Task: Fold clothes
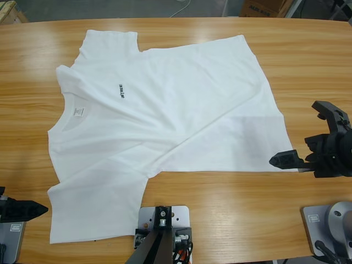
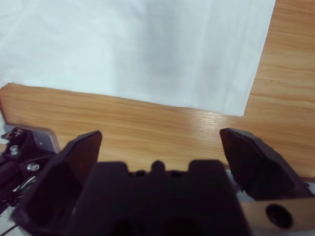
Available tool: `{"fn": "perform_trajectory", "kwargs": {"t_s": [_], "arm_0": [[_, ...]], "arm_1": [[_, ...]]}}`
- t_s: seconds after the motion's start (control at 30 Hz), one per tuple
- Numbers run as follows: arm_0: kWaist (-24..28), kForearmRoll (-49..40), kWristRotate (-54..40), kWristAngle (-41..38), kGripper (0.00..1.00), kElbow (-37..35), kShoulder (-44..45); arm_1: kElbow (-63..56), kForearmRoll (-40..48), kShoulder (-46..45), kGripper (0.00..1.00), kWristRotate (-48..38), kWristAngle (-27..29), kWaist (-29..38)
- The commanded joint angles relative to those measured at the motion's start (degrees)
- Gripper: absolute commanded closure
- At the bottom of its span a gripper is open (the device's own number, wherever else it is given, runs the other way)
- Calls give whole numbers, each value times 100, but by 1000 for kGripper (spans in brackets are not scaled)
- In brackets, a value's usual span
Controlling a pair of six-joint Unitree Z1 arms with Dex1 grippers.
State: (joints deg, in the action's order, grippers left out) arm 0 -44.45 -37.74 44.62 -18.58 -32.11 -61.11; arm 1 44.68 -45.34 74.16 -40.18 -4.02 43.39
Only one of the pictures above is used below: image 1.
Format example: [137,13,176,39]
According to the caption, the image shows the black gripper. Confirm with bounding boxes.
[268,129,352,179]
[0,186,49,222]

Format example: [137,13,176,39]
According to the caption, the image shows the white Unitree t-shirt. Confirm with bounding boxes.
[46,29,300,245]

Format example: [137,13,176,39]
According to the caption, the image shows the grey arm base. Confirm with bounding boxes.
[0,219,28,264]
[301,201,352,259]

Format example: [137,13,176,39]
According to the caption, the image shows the white mounting block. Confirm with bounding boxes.
[137,205,195,264]

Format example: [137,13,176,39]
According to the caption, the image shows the brown cardboard box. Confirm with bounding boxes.
[239,0,295,18]

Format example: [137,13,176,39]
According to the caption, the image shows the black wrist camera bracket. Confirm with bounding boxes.
[311,100,352,133]

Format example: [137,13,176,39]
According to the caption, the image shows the black corner bracket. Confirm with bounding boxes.
[134,227,151,250]
[173,227,193,251]

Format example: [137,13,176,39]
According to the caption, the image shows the white metal frame bar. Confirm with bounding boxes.
[284,0,305,18]

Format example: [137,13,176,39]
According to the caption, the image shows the orange and black cables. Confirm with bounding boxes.
[172,241,195,264]

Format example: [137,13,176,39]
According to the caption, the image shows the white floor cable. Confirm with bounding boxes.
[169,0,193,18]

